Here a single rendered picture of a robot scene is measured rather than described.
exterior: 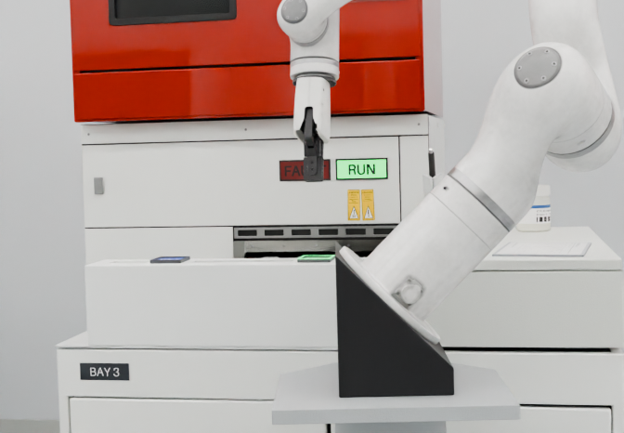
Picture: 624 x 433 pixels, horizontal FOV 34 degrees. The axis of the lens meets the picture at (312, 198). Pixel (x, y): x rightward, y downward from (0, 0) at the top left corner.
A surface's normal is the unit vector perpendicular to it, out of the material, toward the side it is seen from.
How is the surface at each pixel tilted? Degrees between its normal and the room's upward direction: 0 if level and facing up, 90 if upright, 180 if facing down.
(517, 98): 92
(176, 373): 90
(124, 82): 90
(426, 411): 90
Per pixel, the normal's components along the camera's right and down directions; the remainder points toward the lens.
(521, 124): -0.72, 0.22
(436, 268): 0.11, 0.18
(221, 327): -0.18, 0.06
